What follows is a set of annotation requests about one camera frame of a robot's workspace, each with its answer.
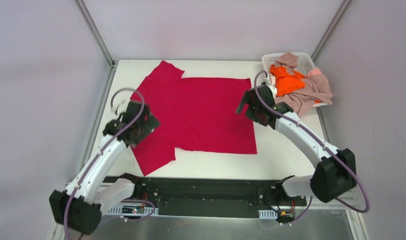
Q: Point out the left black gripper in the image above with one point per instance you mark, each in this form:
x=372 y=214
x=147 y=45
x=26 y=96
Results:
x=144 y=125

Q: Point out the orange t shirt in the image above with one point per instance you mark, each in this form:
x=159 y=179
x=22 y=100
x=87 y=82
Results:
x=287 y=80

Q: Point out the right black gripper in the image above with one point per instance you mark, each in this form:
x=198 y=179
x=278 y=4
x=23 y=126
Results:
x=252 y=106

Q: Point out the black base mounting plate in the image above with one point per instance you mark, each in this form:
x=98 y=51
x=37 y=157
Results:
x=216 y=198

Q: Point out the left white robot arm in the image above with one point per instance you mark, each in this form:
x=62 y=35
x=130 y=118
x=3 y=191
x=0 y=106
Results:
x=81 y=205

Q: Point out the white plastic laundry basket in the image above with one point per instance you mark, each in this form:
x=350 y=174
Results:
x=304 y=65

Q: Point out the beige pink t shirt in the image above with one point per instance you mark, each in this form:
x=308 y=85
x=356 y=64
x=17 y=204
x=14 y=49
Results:
x=316 y=91

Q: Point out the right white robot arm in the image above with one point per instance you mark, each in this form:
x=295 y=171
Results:
x=334 y=172

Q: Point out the aluminium frame rail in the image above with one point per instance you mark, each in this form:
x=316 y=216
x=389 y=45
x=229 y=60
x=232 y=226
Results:
x=350 y=197

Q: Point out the red t shirt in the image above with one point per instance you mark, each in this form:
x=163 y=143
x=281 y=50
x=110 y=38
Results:
x=195 y=114

